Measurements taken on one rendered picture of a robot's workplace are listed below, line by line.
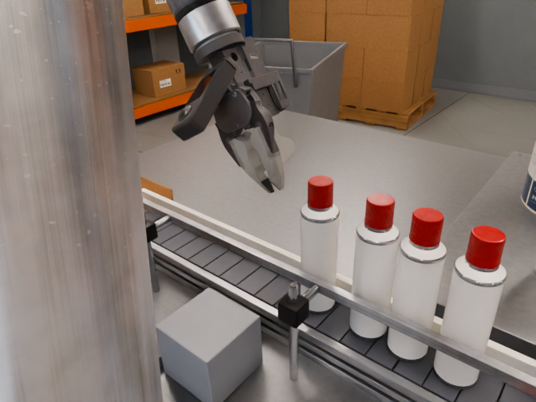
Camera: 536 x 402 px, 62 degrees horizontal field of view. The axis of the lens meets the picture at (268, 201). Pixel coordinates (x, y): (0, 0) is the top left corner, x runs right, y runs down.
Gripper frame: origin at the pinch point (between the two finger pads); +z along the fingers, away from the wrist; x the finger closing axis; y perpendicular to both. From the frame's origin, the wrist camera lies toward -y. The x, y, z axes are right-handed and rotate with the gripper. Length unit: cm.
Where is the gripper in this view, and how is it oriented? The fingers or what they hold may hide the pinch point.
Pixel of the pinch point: (269, 184)
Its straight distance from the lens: 61.5
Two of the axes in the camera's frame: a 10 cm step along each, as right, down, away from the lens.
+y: 6.3, -3.9, 6.8
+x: -6.6, 2.0, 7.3
